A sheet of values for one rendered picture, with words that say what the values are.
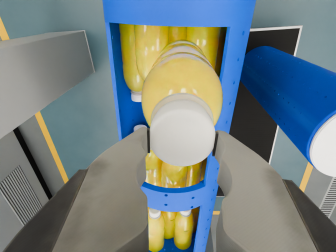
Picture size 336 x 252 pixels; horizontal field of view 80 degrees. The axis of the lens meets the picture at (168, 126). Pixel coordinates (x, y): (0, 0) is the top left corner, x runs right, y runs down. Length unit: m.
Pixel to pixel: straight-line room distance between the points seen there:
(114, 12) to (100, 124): 1.60
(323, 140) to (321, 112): 0.08
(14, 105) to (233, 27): 0.89
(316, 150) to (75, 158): 2.01
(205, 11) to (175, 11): 0.04
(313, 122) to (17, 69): 1.11
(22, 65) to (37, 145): 1.38
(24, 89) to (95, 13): 0.81
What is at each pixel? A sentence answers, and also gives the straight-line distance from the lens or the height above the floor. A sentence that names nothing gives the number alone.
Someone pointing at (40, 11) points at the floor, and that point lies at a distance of 1.83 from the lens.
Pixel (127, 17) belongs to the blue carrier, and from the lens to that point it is 0.35.
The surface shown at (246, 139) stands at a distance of 1.77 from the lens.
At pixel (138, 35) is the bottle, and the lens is 0.43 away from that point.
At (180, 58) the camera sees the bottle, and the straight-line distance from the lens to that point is 0.16.
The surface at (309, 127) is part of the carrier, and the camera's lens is 0.76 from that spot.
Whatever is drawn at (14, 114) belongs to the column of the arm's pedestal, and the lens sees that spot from 1.03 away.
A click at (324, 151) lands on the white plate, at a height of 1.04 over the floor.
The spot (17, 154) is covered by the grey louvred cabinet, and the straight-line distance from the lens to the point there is 2.30.
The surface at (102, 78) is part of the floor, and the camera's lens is 1.74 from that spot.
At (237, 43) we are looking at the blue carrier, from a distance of 0.38.
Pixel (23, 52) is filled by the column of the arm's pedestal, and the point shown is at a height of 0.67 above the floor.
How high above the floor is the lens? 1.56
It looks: 60 degrees down
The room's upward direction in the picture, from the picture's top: 174 degrees counter-clockwise
